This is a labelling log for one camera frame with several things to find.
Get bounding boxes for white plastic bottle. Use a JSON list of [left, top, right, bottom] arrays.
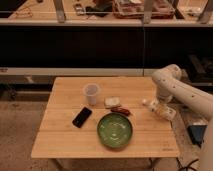
[[142, 99, 176, 121]]

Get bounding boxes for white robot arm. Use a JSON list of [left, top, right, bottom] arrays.
[[152, 64, 213, 171]]

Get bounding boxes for red chili pepper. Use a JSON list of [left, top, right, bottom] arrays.
[[109, 107, 131, 116]]

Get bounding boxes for black pedal box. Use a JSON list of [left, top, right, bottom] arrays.
[[187, 125, 206, 146]]

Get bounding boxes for green round plate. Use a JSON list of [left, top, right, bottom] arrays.
[[97, 112, 133, 149]]

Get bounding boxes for translucent plastic cup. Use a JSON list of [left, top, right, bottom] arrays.
[[83, 83, 100, 106]]

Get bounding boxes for wooden table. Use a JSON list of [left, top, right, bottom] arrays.
[[31, 77, 180, 159]]

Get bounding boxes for black smartphone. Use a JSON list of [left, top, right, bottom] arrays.
[[72, 107, 92, 128]]

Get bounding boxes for brown tray on shelf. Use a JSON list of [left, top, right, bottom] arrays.
[[112, 0, 175, 19]]

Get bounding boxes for dark object on shelf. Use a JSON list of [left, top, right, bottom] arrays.
[[85, 3, 112, 17]]

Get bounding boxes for black remote on shelf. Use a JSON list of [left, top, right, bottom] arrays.
[[73, 3, 85, 16]]

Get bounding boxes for long workbench shelf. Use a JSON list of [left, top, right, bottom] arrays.
[[0, 0, 213, 27]]

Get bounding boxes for black floor cable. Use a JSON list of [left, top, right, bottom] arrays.
[[174, 157, 200, 171]]

